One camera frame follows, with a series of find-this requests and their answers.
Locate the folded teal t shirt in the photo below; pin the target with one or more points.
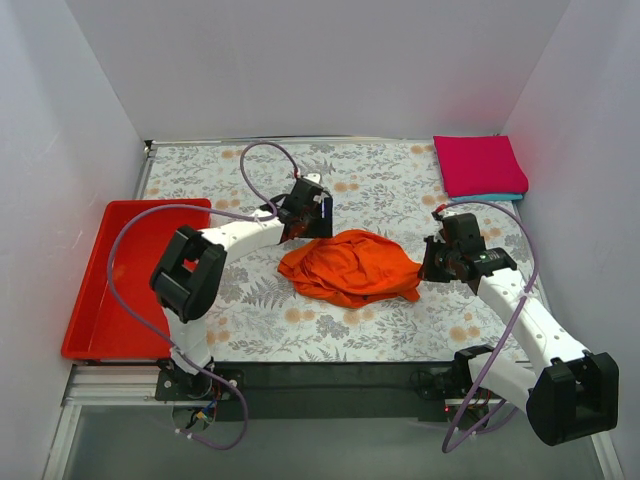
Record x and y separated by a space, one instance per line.
492 197

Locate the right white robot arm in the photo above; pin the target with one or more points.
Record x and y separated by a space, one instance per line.
567 392

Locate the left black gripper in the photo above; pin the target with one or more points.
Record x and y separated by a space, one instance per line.
310 220

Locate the red plastic bin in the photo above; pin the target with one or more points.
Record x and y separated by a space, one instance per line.
100 329

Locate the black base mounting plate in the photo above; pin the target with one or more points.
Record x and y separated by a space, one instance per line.
426 391

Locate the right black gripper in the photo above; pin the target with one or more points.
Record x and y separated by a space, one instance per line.
432 260

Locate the floral patterned table mat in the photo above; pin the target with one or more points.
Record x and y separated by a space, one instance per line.
389 188

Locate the folded magenta t shirt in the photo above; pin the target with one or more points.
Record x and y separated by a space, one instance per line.
485 165

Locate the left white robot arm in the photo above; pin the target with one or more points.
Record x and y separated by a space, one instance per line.
187 278

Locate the orange t shirt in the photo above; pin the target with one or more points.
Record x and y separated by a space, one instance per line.
352 269

